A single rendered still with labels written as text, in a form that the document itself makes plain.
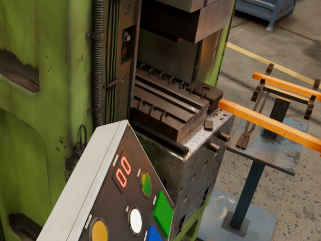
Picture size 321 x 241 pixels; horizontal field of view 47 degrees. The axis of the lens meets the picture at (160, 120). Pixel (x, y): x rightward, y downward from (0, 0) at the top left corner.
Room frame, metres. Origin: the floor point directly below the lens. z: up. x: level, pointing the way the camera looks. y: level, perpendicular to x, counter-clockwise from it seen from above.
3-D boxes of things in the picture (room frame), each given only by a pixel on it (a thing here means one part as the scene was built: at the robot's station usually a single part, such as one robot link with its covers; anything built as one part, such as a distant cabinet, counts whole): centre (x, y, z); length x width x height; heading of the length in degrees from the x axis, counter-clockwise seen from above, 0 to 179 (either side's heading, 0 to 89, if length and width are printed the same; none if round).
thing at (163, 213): (0.55, -0.03, 1.01); 0.07 x 0.05 x 0.07; 175
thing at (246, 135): (1.52, -0.46, 0.68); 0.60 x 0.04 x 0.01; 160
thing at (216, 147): (0.98, -0.19, 0.87); 0.04 x 0.03 x 0.03; 60
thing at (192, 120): (1.10, 0.07, 0.96); 0.42 x 0.20 x 0.09; 60
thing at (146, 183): (0.56, 0.01, 1.09); 0.05 x 0.03 x 0.04; 150
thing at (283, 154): (1.37, -0.51, 0.67); 0.40 x 0.30 x 0.02; 159
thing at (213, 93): (1.17, -0.15, 0.95); 0.12 x 0.08 x 0.06; 60
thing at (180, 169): (1.15, 0.05, 0.69); 0.56 x 0.38 x 0.45; 60
